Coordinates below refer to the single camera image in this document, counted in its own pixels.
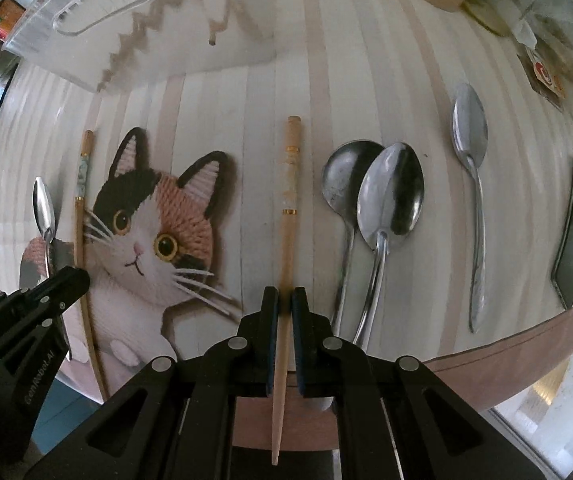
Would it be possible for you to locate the wooden chopstick with gold bands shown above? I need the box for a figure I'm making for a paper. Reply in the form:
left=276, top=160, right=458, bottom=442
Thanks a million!
left=271, top=116, right=301, bottom=466

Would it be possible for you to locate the dark round steel spoon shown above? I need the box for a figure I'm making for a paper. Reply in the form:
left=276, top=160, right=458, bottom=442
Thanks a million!
left=322, top=140, right=384, bottom=336

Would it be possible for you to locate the small steel spoon at left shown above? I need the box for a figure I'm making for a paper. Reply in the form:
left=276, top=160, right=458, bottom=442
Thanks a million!
left=32, top=177, right=58, bottom=278

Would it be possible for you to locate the cat print table mat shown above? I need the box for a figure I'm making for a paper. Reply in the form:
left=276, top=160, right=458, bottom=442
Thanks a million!
left=0, top=126, right=245, bottom=404

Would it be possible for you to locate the wooden chopstick with patterned band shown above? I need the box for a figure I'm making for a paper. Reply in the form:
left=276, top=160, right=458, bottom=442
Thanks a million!
left=74, top=130, right=110, bottom=402

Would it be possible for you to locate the large shiny steel spoon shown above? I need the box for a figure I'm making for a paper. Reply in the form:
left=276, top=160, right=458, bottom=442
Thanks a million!
left=353, top=142, right=425, bottom=350

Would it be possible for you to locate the slim steel spoon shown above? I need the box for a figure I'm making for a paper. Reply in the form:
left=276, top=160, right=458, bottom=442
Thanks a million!
left=451, top=84, right=488, bottom=333

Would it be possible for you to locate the clear plastic utensil tray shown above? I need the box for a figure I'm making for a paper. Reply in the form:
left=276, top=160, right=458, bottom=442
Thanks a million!
left=3, top=0, right=278, bottom=93

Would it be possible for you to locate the red white packet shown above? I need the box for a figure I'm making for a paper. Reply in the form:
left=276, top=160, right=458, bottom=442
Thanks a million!
left=517, top=46, right=566, bottom=112

